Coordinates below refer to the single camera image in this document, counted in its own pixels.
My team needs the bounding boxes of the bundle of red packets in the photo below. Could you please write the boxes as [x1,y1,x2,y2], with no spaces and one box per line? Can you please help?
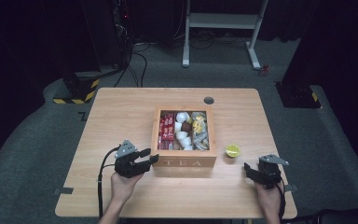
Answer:
[158,112,176,151]

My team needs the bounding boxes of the black stand base plate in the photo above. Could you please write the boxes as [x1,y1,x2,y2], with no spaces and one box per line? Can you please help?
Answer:
[274,81,322,109]

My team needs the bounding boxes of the black yellow-striped stand base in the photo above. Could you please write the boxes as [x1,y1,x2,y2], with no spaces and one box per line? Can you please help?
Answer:
[52,70,101,105]

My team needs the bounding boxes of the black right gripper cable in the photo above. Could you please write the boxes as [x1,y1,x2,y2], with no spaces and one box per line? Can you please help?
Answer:
[275,181,287,220]

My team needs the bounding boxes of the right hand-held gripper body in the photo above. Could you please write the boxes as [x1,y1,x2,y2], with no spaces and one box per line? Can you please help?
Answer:
[256,154,290,190]

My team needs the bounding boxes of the yellow-green lime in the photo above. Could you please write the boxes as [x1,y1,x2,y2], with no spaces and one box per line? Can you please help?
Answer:
[225,144,241,159]

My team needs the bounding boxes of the black floor cables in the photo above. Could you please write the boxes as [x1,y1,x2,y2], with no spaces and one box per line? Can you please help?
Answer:
[113,41,152,89]

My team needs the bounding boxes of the person's left hand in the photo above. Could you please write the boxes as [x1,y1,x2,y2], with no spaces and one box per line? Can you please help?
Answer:
[109,170,145,203]

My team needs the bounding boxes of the person's right hand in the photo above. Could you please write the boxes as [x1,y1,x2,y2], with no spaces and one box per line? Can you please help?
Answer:
[254,181,284,217]

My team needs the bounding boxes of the yellow tea bags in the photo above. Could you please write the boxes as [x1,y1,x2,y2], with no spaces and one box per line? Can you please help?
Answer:
[191,115,207,134]

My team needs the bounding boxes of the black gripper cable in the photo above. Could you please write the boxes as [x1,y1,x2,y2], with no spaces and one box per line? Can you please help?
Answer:
[97,145,121,219]
[275,181,287,220]

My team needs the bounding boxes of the dark equipment rack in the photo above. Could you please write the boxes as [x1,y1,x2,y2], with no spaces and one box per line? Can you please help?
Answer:
[110,0,135,68]

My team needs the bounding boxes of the white metal stand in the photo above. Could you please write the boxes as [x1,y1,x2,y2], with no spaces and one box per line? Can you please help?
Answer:
[182,0,270,71]

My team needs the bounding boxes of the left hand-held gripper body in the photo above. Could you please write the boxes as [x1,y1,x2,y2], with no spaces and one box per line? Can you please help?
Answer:
[114,139,145,179]

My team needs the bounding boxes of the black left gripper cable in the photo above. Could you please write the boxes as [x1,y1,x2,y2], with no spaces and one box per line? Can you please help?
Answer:
[97,145,121,219]

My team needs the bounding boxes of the wooden tea box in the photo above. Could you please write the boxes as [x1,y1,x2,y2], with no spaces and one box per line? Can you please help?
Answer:
[150,106,218,169]

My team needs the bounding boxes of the pile of grey tea bags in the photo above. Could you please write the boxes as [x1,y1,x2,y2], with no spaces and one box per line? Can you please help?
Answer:
[191,111,211,151]

